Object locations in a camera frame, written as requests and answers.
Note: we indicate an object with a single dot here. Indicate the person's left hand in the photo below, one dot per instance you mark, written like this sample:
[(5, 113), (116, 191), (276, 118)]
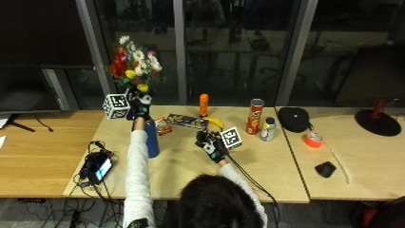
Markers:
[(141, 107)]

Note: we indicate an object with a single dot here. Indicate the person's right hand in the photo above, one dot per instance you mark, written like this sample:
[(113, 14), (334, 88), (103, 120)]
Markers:
[(213, 148)]

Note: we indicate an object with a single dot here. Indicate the colourful flower bouquet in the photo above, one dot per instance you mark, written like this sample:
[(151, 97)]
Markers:
[(132, 65)]

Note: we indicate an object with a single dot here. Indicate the white marker cube left glove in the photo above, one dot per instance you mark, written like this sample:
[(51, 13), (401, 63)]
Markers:
[(116, 106)]

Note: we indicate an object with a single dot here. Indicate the white marker cube glove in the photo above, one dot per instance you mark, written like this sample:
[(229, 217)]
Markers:
[(232, 138), (116, 106)]

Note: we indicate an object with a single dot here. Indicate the yellow banana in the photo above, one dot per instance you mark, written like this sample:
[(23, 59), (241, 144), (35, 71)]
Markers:
[(215, 121)]

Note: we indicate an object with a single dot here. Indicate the white marker cube right glove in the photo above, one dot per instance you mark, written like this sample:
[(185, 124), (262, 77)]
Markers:
[(232, 138)]

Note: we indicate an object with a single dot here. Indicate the long colourful snack box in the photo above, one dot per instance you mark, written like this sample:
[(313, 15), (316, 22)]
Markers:
[(185, 121)]

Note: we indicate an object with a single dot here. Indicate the orange bottle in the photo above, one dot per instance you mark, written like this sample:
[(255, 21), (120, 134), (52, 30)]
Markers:
[(204, 105)]

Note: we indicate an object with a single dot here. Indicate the small red snack packet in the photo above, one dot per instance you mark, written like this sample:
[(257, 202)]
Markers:
[(163, 126)]

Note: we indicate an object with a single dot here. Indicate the blue tall vase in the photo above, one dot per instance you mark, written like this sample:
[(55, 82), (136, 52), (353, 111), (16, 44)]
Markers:
[(152, 141)]

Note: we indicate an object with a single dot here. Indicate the red chips can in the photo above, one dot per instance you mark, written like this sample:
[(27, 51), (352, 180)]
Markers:
[(255, 117)]

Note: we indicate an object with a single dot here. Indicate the small bottle with blue cap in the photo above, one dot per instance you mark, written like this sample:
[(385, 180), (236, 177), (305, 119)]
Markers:
[(266, 129)]

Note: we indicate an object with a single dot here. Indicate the black zip case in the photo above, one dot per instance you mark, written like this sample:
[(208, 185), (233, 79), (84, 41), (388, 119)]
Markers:
[(293, 119)]

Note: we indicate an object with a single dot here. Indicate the black device with lit screen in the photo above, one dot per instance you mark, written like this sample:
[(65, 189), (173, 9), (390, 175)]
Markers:
[(99, 166)]

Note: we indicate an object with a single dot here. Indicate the black monitor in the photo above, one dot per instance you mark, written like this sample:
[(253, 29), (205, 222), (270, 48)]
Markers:
[(25, 88)]

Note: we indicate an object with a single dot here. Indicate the black monitor stand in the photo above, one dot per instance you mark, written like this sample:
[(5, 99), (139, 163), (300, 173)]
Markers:
[(19, 124)]

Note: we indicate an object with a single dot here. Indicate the black computer mouse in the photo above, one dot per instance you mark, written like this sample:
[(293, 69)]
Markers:
[(325, 169)]

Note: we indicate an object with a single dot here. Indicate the white paper sheet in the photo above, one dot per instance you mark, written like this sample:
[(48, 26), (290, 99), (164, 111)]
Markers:
[(1, 141)]

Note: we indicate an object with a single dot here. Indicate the black round base red stand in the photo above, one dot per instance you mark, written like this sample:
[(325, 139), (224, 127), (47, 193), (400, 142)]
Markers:
[(377, 122)]

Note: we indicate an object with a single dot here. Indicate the red and black bag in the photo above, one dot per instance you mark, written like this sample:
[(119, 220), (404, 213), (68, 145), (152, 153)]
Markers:
[(380, 215)]

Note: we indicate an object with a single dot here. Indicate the grey window frame post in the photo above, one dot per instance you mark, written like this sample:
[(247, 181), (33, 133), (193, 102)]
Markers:
[(180, 50), (96, 47), (294, 53)]

